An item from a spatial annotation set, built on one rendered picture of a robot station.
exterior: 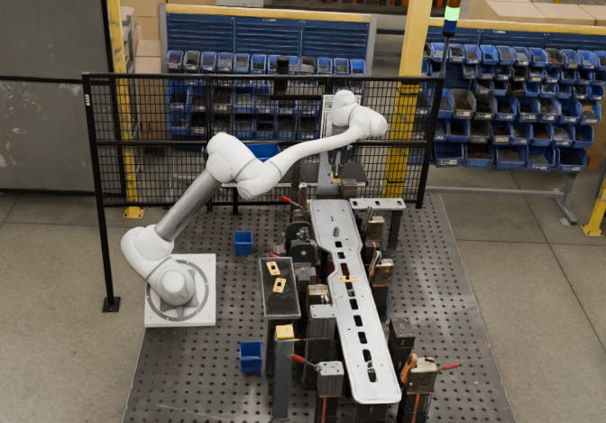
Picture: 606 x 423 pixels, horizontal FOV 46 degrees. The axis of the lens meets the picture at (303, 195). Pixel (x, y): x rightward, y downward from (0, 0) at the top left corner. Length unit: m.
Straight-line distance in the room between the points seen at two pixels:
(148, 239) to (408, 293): 1.35
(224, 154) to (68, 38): 2.14
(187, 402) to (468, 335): 1.35
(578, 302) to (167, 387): 2.97
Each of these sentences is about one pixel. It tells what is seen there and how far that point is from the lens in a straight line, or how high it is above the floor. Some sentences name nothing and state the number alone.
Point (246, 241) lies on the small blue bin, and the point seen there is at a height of 0.73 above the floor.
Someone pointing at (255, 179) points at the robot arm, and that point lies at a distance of 2.95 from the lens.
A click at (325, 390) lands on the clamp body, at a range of 2.75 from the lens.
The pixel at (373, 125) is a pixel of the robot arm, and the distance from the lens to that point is 3.12.
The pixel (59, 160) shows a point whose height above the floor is 0.43.
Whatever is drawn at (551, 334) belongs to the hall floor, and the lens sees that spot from 4.77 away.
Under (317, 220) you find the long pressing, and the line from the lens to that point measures 3.56.
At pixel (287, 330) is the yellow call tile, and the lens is 2.69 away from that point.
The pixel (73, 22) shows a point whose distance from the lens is 4.83.
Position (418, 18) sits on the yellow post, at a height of 1.86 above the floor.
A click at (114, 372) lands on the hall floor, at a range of 4.20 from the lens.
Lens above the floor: 3.00
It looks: 32 degrees down
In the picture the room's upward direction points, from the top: 4 degrees clockwise
